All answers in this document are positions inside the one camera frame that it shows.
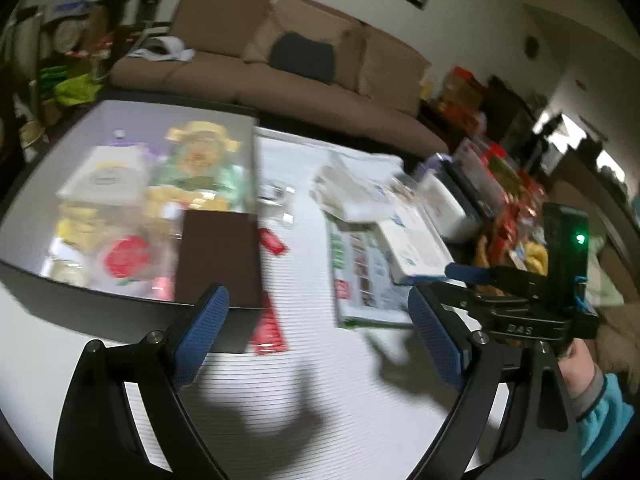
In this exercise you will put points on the yellow green printed bag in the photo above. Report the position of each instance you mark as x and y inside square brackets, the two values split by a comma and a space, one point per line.
[200, 160]

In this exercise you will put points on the black storage container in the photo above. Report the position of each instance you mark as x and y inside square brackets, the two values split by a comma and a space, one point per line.
[75, 305]

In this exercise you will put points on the white tissue pack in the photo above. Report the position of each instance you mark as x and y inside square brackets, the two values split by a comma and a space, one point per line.
[445, 205]

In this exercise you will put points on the large red snack packet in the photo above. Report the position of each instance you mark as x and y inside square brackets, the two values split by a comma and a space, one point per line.
[270, 330]

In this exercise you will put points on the clear plastic bags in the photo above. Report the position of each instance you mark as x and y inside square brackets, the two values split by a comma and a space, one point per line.
[350, 185]

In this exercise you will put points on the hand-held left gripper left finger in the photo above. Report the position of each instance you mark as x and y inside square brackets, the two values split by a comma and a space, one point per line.
[200, 335]

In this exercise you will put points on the brown sofa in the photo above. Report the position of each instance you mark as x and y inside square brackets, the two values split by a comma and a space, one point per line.
[300, 105]

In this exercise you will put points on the brown sofa pillow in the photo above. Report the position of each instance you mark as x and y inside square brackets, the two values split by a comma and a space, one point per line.
[310, 20]

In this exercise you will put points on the yellow snack bag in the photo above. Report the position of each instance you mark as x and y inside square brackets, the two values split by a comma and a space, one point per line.
[535, 255]

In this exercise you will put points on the round black wall fixture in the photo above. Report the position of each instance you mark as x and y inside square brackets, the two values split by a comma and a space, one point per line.
[531, 46]

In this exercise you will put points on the white pouch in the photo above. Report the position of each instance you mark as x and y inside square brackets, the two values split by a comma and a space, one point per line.
[105, 177]

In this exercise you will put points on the white and blue box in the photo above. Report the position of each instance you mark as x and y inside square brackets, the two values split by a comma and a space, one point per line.
[410, 250]

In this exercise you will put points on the brown box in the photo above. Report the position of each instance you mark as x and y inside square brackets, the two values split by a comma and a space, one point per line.
[217, 260]

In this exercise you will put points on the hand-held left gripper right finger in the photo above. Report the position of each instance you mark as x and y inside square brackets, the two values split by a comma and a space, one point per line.
[435, 340]

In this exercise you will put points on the green packet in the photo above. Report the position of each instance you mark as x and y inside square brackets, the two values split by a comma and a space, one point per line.
[350, 323]

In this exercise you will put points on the printed magazine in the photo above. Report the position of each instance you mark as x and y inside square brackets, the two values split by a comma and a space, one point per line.
[365, 270]

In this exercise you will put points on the black cushion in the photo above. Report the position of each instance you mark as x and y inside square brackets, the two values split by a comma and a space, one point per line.
[302, 57]

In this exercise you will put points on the white cloth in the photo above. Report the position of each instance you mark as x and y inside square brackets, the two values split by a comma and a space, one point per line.
[160, 50]

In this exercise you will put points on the orange boxes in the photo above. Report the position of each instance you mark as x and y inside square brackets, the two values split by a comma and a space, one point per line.
[460, 90]

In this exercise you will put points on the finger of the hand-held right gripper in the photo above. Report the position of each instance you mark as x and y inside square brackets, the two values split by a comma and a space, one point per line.
[460, 300]
[470, 272]

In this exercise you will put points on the person's right hand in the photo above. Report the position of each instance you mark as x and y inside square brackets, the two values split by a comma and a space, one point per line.
[580, 365]

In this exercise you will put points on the small red packet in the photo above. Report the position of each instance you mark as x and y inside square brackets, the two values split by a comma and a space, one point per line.
[274, 241]

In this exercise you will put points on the person's right forearm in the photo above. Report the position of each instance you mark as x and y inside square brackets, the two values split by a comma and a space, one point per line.
[605, 420]

